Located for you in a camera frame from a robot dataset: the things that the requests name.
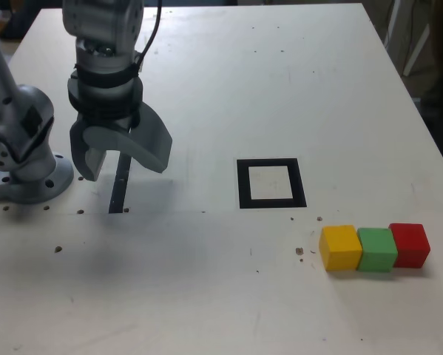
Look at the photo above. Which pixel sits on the brown box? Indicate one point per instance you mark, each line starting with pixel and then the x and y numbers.
pixel 1 26

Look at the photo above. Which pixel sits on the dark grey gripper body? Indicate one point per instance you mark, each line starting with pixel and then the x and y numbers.
pixel 110 122

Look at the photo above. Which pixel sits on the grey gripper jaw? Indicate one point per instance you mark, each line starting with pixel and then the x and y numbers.
pixel 147 148
pixel 78 148

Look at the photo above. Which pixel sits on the black tape strip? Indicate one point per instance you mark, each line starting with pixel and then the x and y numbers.
pixel 118 192

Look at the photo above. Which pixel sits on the green cube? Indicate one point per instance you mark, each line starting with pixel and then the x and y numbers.
pixel 376 251

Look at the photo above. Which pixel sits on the black tape square outline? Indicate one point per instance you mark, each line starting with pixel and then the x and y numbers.
pixel 243 185

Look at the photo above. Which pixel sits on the yellow cube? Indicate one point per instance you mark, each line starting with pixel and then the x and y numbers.
pixel 339 247

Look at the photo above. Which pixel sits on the red cube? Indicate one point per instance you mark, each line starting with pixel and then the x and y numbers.
pixel 409 246

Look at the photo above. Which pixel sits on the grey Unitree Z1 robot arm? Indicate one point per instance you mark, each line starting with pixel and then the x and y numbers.
pixel 25 111

